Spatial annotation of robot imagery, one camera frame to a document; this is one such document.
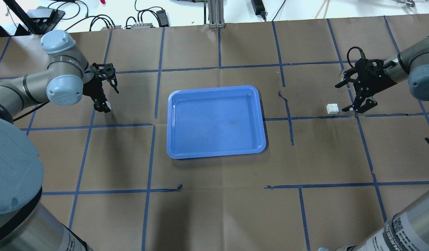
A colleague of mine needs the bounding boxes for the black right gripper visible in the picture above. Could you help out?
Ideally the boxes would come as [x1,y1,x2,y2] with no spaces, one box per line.
[334,59,397,113]

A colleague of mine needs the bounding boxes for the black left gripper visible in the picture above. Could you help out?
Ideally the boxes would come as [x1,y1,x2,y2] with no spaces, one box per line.
[83,63,120,113]

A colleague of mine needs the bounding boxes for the white block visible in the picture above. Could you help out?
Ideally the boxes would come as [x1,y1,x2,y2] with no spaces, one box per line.
[326,103,340,115]
[105,101,112,110]

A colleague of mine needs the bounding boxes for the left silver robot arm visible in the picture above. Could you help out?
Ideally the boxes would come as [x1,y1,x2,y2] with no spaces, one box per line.
[0,30,117,251]

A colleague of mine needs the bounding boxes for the blue plastic tray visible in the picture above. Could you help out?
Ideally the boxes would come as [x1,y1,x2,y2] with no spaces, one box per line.
[166,85,267,159]

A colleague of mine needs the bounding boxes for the black power adapter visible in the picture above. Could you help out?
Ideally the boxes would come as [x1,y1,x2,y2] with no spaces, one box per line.
[251,0,266,16]

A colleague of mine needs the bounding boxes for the aluminium frame post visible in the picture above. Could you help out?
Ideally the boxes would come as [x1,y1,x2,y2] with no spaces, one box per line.
[207,0,225,29]

